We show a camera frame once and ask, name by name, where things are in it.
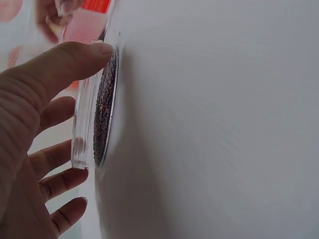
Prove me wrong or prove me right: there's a person's left hand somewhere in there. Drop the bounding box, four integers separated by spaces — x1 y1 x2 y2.
0 41 113 239

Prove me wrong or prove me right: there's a person's right hand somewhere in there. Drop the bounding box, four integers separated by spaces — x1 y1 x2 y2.
35 0 78 45

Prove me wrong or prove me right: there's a clear round petri dish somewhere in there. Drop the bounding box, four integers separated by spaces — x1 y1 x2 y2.
70 38 121 170

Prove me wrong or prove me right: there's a layer of dark seeds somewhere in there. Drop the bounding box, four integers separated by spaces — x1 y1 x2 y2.
92 48 118 166

